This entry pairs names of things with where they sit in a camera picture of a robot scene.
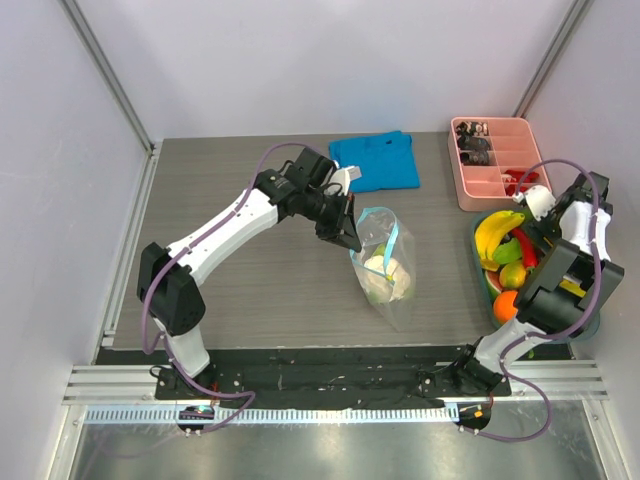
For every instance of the green toy starfruit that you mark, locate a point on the green toy starfruit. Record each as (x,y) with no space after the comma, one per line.
(508,252)

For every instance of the pink compartment tray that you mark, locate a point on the pink compartment tray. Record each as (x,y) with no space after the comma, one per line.
(480,188)

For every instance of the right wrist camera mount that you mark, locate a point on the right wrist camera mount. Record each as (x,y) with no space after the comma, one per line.
(538,200)

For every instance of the black clips in tray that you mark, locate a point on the black clips in tray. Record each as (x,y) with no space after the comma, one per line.
(472,140)

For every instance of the toy orange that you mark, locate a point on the toy orange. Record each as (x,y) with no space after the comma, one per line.
(504,308)

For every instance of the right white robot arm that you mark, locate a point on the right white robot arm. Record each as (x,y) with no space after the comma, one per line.
(560,298)

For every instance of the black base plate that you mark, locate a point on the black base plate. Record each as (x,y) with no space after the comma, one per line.
(372,378)

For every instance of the clear zip top bag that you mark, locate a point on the clear zip top bag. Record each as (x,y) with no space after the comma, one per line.
(380,225)

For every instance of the red clips in tray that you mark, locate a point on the red clips in tray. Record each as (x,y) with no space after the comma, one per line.
(518,181)

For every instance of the toy watermelon slice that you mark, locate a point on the toy watermelon slice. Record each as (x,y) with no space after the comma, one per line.
(493,284)

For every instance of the blue folded cloth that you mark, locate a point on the blue folded cloth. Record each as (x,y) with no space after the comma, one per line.
(386,161)

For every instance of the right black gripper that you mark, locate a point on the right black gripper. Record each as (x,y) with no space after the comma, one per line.
(542,228)

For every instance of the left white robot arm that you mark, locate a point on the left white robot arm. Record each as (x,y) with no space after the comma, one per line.
(169,280)

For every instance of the teal fruit tray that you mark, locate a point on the teal fruit tray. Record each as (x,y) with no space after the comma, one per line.
(590,328)

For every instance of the slotted cable duct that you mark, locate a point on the slotted cable duct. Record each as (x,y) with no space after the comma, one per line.
(186,414)

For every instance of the red toy chili pepper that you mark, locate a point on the red toy chili pepper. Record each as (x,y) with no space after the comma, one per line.
(529,257)

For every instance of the toy cauliflower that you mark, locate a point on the toy cauliflower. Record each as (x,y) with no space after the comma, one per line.
(385,282)

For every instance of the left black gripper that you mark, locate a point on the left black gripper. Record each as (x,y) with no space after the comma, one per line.
(343,232)

